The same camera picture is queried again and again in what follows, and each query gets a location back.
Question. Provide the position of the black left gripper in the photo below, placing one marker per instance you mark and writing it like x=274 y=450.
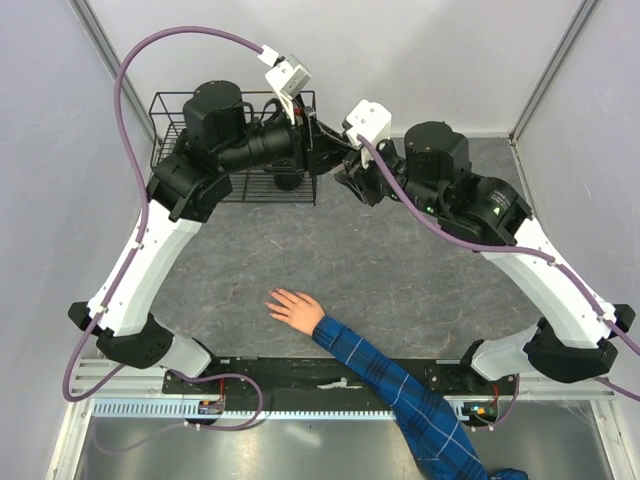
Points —
x=318 y=147

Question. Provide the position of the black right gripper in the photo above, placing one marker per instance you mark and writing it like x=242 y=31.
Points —
x=360 y=178

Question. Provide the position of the black wire rack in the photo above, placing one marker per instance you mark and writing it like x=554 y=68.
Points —
x=253 y=185

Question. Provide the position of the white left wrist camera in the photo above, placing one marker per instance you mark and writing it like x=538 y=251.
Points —
x=287 y=77

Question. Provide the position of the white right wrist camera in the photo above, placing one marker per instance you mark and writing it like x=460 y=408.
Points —
x=372 y=121

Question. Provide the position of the person's hand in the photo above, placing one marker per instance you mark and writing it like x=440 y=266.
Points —
x=298 y=310

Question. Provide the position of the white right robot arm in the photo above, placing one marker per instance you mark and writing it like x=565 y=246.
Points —
x=433 y=178

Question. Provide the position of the black mug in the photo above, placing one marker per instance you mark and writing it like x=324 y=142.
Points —
x=287 y=180

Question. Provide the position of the blue plaid sleeve forearm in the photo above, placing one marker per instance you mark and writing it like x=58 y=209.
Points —
x=429 y=424

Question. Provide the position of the grey cable duct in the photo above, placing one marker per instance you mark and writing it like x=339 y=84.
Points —
x=175 y=408

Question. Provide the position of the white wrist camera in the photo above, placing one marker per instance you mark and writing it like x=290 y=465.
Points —
x=287 y=77
x=372 y=121

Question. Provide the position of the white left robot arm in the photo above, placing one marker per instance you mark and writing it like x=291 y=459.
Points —
x=221 y=136

